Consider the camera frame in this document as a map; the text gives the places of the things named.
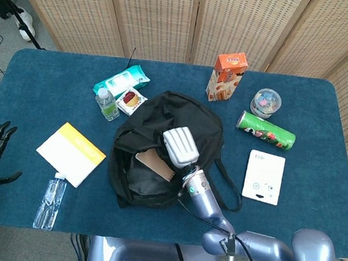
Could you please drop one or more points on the black fabric bag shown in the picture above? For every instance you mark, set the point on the black fabric bag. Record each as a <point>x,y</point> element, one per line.
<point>169,111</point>

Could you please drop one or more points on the green chips can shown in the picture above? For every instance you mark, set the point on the green chips can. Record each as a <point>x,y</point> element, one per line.
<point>267,132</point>

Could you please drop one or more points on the teal wet wipes pack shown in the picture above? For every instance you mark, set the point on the teal wet wipes pack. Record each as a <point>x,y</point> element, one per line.
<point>123,80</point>

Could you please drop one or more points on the orange biscuit box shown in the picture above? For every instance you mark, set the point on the orange biscuit box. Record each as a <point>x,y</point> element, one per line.
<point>226,80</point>

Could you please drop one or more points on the clear water bottle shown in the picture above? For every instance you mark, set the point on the clear water bottle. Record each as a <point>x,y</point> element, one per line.
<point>49,201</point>

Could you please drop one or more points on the clear round jar of clips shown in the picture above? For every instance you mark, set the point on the clear round jar of clips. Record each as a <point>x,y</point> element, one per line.
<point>265,102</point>

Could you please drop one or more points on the white shoe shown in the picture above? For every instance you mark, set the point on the white shoe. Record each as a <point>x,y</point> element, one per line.
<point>26,24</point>

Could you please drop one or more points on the blue table cloth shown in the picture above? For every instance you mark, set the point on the blue table cloth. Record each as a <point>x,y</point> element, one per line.
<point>301,218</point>

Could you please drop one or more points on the small green label drink bottle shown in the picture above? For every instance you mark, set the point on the small green label drink bottle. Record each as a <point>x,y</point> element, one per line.
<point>108,106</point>

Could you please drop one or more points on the brown item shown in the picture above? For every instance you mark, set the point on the brown item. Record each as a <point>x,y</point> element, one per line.
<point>155,164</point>

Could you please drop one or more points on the grey robot torso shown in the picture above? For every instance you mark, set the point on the grey robot torso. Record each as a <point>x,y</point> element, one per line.
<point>148,258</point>

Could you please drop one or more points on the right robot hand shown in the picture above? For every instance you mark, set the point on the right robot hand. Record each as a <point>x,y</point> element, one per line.
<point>180,146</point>

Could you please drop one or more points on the black tripod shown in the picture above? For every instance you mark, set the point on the black tripod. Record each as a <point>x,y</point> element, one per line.
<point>15,14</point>

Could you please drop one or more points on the yellow and white notebook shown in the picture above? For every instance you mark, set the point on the yellow and white notebook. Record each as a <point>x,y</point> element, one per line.
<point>72,154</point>

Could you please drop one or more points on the white snack packet red picture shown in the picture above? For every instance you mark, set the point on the white snack packet red picture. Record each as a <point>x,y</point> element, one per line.
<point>131,100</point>

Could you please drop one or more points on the wicker folding screen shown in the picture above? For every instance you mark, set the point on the wicker folding screen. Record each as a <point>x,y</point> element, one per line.
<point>161,17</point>

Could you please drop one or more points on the thin black stick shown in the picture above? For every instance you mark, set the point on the thin black stick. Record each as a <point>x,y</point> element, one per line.
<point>131,58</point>

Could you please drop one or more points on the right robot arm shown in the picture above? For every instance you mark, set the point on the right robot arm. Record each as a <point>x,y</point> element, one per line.
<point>209,209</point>

